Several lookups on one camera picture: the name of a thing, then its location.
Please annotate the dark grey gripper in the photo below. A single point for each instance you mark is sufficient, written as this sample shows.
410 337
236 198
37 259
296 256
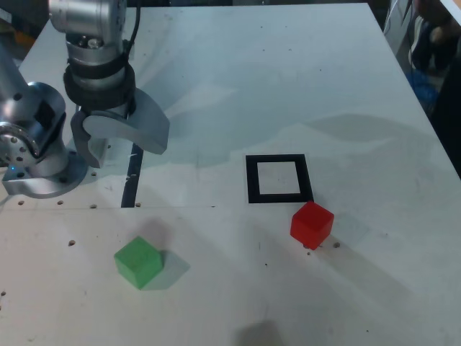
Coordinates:
119 109

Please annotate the green cube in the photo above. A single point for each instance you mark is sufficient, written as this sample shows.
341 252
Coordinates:
138 259

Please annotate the red cube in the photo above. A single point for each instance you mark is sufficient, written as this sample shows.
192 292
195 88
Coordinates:
309 223

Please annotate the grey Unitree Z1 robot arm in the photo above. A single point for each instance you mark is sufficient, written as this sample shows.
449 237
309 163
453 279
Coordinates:
90 18

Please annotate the black tape square outline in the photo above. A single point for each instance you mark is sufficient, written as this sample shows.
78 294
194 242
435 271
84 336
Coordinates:
252 180

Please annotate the black tape strip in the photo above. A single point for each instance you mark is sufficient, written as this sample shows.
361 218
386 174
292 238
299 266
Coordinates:
130 187

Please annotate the small tan box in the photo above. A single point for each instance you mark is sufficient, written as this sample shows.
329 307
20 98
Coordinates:
25 36

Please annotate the white panel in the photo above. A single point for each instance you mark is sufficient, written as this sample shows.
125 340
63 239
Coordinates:
396 21

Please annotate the blue bundle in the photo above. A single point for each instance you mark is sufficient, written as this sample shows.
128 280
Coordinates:
423 90

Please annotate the black bulky object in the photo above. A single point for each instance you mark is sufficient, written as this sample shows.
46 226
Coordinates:
450 126

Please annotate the person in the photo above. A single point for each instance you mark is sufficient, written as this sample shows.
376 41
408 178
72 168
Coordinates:
443 36

